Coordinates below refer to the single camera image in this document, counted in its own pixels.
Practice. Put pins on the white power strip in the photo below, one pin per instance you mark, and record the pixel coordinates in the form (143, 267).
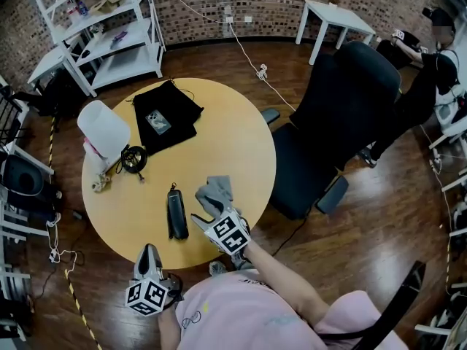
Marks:
(54, 256)

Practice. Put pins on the black metal frame chair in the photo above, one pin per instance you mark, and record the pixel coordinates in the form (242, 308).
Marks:
(9, 115)

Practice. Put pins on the person's left forearm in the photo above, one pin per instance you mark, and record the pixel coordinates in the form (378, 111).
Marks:
(169, 326)

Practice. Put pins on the black fabric bag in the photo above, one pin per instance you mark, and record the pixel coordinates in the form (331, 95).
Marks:
(175, 137)

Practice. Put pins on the black chair back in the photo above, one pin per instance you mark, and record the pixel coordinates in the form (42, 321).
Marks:
(401, 305)

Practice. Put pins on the grey cloth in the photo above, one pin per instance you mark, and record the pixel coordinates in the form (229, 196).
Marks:
(215, 191)

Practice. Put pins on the black office chair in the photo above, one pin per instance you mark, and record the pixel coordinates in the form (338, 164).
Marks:
(335, 122)

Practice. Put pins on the white side table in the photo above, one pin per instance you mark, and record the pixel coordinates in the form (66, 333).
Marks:
(339, 16)

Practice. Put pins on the black telephone handset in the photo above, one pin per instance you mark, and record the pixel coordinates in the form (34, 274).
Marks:
(175, 210)

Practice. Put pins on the pink cloth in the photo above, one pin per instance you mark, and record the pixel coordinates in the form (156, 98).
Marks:
(91, 148)

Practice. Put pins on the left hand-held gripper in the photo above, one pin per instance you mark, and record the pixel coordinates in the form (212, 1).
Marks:
(146, 297)

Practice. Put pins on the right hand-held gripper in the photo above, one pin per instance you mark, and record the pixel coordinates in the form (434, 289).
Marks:
(228, 233)

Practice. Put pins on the flat cardboard box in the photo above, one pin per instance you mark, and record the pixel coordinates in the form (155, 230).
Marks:
(106, 4)

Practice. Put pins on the white shade table lamp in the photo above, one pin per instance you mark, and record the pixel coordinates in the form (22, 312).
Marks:
(102, 130)

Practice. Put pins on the person's right forearm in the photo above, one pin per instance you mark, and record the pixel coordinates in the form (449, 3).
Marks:
(284, 283)

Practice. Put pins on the smartphone with patterned case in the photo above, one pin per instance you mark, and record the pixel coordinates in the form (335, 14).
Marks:
(158, 123)

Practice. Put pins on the white wall socket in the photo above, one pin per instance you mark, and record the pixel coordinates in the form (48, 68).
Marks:
(229, 19)

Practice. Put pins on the person's pink shirt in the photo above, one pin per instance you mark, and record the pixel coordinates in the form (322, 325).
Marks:
(248, 315)

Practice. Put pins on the white metal shelf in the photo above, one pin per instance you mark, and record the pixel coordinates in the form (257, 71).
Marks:
(120, 42)

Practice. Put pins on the person's grey shoe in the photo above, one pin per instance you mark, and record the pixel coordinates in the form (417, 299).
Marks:
(241, 261)
(217, 268)

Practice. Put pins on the yellow black floor tape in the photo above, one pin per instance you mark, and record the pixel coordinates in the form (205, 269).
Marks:
(78, 305)

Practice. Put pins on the black backpack rig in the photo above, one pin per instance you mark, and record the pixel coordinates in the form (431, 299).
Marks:
(22, 181)

